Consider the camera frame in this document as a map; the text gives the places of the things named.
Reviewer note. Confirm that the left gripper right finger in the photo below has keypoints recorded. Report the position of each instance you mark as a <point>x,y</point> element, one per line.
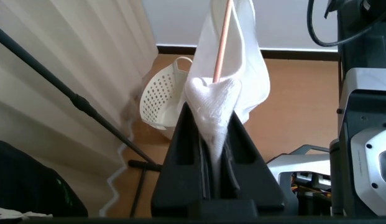
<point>261,189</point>

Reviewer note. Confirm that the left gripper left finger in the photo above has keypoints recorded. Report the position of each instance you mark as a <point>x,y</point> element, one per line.
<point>171,189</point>

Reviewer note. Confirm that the white printed t-shirt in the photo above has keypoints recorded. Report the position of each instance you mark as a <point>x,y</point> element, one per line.
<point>217,102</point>

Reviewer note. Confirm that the black shorts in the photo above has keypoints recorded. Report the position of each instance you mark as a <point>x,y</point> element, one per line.
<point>25,180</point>

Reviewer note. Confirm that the pink clothes hanger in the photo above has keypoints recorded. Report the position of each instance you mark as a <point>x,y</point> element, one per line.
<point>222,46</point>

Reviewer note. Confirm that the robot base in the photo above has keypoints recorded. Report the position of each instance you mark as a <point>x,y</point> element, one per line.
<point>366,155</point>

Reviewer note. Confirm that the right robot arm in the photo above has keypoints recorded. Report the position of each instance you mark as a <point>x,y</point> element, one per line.
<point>360,46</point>

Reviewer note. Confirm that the white laundry basket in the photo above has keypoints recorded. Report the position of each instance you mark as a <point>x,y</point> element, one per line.
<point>177,93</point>

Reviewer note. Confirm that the black clothes rack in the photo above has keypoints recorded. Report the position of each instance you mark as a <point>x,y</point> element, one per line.
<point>80,102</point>

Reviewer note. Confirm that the beige curtain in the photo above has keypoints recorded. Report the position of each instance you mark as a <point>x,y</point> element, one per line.
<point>71,46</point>

